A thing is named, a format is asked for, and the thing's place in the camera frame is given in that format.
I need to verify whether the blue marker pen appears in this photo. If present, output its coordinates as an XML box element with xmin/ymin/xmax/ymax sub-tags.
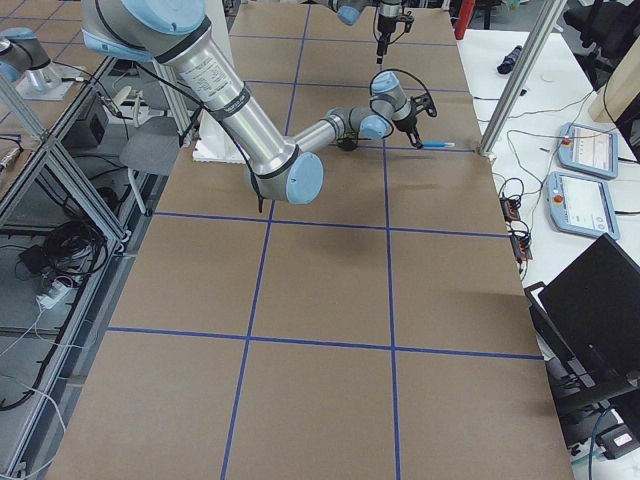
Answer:
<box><xmin>422</xmin><ymin>142</ymin><xmax>456</xmax><ymax>149</ymax></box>

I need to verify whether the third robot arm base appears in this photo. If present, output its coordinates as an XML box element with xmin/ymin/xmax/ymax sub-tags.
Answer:
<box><xmin>1</xmin><ymin>27</ymin><xmax>72</xmax><ymax>101</ymax></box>

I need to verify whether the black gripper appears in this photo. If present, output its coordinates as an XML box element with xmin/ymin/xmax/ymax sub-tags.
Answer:
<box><xmin>374</xmin><ymin>4</ymin><xmax>414</xmax><ymax>63</ymax></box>
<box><xmin>392</xmin><ymin>91</ymin><xmax>438</xmax><ymax>149</ymax></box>

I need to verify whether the black mesh pen cup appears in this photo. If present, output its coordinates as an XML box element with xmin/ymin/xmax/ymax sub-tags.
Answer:
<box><xmin>336</xmin><ymin>133</ymin><xmax>359</xmax><ymax>152</ymax></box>

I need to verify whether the teach pendant tablet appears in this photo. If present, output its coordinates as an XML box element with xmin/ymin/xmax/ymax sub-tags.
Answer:
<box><xmin>545</xmin><ymin>171</ymin><xmax>620</xmax><ymax>240</ymax></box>
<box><xmin>557</xmin><ymin>122</ymin><xmax>618</xmax><ymax>180</ymax></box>

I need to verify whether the white power strip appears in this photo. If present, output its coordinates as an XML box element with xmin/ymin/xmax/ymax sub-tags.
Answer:
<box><xmin>36</xmin><ymin>278</ymin><xmax>75</xmax><ymax>310</ymax></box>

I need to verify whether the far teach pendant tablet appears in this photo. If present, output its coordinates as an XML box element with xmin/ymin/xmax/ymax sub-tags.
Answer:
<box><xmin>557</xmin><ymin>122</ymin><xmax>618</xmax><ymax>180</ymax></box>

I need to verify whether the orange black connector box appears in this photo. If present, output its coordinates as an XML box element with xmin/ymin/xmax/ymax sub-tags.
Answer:
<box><xmin>499</xmin><ymin>197</ymin><xmax>521</xmax><ymax>222</ymax></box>

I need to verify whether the aluminium frame post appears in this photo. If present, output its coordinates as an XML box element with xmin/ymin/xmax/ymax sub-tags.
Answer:
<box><xmin>477</xmin><ymin>0</ymin><xmax>567</xmax><ymax>157</ymax></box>

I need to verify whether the grey office chair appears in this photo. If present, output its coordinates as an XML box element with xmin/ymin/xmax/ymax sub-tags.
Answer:
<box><xmin>119</xmin><ymin>116</ymin><xmax>181</xmax><ymax>216</ymax></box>

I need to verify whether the bundle of black cables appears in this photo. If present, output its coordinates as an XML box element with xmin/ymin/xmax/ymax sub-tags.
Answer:
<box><xmin>17</xmin><ymin>219</ymin><xmax>111</xmax><ymax>279</ymax></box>

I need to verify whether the folded dark umbrella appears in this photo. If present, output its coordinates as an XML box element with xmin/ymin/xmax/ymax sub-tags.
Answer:
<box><xmin>496</xmin><ymin>45</ymin><xmax>523</xmax><ymax>75</ymax></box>

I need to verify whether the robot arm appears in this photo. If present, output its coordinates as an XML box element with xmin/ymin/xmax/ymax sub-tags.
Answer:
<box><xmin>81</xmin><ymin>1</ymin><xmax>437</xmax><ymax>204</ymax></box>
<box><xmin>314</xmin><ymin>0</ymin><xmax>414</xmax><ymax>65</ymax></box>

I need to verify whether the near teach pendant tablet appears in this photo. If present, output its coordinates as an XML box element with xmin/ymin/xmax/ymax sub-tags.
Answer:
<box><xmin>545</xmin><ymin>171</ymin><xmax>620</xmax><ymax>240</ymax></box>

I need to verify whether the black laptop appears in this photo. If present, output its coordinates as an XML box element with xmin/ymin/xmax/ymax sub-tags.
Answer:
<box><xmin>525</xmin><ymin>234</ymin><xmax>639</xmax><ymax>422</ymax></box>

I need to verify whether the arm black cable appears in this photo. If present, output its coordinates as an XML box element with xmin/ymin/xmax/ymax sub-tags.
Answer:
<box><xmin>368</xmin><ymin>69</ymin><xmax>432</xmax><ymax>101</ymax></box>

